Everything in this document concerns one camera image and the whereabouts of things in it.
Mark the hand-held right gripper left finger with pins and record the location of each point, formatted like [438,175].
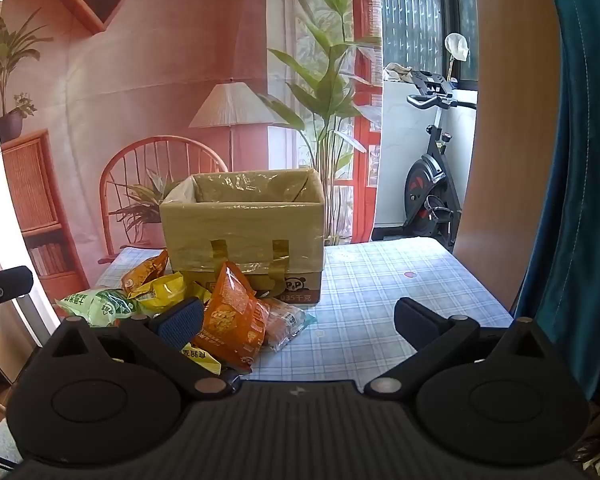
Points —
[180,322]

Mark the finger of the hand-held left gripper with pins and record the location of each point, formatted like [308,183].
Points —
[7,282]

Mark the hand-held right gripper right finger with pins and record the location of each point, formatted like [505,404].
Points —
[412,317]

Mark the large orange chip bag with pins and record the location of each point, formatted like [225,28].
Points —
[235,315]

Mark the green snack bag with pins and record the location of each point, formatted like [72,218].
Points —
[100,305]

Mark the taped cardboard box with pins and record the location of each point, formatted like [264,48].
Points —
[240,230]

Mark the yellow snack bag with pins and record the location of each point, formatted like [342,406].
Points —
[167,287]

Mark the yellow green label packet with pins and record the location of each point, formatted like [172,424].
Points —
[197,357]

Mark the orange brown snack bag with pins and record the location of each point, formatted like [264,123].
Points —
[142,272]

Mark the clear bread packet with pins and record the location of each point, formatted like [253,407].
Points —
[285,322]

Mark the black exercise bike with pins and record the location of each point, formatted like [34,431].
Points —
[427,190]

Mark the white fluffy cushion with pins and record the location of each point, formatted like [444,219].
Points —
[7,445]

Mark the wooden door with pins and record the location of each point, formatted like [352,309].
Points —
[510,135]

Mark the teal curtain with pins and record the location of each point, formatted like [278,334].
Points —
[590,160]

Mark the beige cloth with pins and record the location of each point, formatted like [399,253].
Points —
[397,72]

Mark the white pouch on stick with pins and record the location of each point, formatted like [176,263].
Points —
[457,45]

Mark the dark framed window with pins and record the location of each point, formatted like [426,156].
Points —
[415,10]

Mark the printed room wall poster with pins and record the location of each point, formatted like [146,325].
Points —
[155,85]

